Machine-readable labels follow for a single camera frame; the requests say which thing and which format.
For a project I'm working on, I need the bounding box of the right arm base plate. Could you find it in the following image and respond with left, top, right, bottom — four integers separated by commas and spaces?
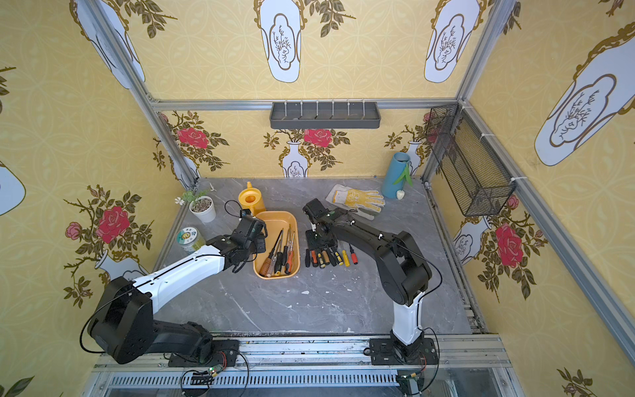
363, 337, 439, 366

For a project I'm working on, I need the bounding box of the black wire mesh basket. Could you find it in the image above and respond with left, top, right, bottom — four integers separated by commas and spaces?
431, 105, 517, 217

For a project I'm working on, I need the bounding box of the black yellow screwdriver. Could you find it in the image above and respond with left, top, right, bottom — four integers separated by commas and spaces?
332, 246, 344, 266

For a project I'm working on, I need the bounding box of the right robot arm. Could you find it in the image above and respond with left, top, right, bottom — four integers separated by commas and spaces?
303, 199, 443, 357

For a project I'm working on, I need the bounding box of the round tape tin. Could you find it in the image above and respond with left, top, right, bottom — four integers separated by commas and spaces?
176, 227, 206, 253

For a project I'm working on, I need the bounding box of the yellow handled screwdriver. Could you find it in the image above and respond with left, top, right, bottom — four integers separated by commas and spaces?
339, 243, 351, 267

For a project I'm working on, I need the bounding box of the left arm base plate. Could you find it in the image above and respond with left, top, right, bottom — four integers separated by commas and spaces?
168, 339, 240, 368

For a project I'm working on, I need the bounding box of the grey wall shelf rack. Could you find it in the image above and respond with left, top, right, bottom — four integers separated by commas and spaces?
270, 100, 381, 130

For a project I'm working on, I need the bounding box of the yellow storage box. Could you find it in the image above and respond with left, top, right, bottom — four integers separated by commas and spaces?
254, 211, 301, 281

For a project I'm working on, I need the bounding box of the yellow white work glove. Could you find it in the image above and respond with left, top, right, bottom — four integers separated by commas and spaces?
326, 185, 385, 221

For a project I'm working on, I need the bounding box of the orange grip black shaft screwdriver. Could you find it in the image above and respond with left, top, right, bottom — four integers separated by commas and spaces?
259, 230, 283, 277

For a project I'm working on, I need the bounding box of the white potted plant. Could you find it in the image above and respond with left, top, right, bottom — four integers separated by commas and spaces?
175, 190, 217, 223

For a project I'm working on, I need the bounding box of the teal vase with flower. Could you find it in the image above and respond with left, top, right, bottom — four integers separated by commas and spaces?
381, 152, 413, 199

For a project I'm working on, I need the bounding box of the tan grip black screwdriver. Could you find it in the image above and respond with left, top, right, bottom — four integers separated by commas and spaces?
317, 250, 327, 269

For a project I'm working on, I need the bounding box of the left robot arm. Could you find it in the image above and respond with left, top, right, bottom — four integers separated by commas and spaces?
80, 210, 268, 365

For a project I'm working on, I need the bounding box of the red handled screwdriver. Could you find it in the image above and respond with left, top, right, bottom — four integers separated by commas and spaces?
349, 245, 359, 265

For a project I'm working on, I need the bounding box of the black handled screwdriver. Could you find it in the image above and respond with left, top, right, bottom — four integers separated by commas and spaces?
324, 246, 337, 266

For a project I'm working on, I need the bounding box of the orange handled small screwdriver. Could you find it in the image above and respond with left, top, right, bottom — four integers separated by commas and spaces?
284, 231, 295, 275

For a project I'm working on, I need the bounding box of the yellow watering can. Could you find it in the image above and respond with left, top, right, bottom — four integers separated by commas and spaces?
238, 181, 266, 216

